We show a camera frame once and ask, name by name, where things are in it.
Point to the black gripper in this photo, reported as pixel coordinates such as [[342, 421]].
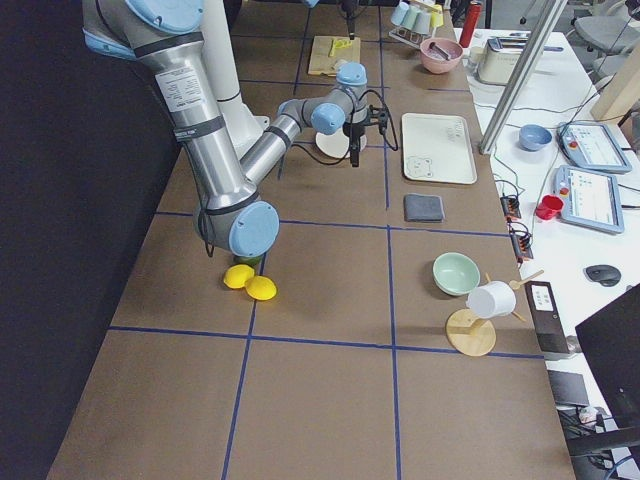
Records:
[[347, 6], [355, 131]]

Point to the white round plate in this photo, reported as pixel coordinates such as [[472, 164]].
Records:
[[335, 146]]

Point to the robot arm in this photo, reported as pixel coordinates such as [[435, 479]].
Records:
[[186, 45], [364, 5]]

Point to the white bear tray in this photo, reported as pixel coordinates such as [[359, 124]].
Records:
[[437, 148]]

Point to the lemon slices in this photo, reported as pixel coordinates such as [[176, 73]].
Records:
[[343, 43]]

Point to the bamboo cutting board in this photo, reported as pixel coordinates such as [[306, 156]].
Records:
[[321, 64]]

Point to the light blue cup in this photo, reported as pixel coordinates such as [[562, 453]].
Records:
[[399, 13]]

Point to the acrylic cup rack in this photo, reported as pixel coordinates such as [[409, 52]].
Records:
[[409, 37]]

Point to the yellow cup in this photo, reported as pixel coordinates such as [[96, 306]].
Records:
[[437, 18]]

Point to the grey folded cloth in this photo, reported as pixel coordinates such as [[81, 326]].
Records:
[[423, 208]]

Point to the pink ice bowl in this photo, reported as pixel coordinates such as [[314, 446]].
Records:
[[436, 65]]

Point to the red bottle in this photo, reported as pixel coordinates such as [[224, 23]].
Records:
[[473, 12]]

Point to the green lime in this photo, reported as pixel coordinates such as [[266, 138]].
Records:
[[251, 261]]

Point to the mint green bowl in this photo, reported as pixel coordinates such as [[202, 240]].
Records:
[[455, 273]]

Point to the yellow lemon front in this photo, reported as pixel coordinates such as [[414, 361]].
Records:
[[236, 276]]

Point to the blue bowl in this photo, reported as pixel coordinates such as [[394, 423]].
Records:
[[532, 137]]

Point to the red cup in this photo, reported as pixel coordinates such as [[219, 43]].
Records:
[[549, 207]]

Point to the white mug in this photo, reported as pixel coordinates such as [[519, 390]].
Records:
[[494, 299]]

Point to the wooden mug stand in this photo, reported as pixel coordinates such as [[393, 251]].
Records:
[[474, 336]]

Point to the upper teach pendant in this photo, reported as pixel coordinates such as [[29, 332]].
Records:
[[591, 145]]

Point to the teach pendant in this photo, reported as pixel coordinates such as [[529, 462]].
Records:
[[591, 199], [591, 145]]

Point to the lower teach pendant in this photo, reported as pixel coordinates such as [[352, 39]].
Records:
[[591, 199]]

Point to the black speaker box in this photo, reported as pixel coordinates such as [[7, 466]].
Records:
[[547, 324]]

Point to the black computer mouse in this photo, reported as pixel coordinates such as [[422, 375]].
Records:
[[603, 274]]

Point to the black monitor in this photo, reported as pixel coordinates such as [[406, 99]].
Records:
[[610, 343]]

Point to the steel ice scoop handle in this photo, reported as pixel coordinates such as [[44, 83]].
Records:
[[439, 52]]

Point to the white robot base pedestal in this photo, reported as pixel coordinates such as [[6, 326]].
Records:
[[243, 126]]

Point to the aluminium frame post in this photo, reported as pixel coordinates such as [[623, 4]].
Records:
[[549, 16]]

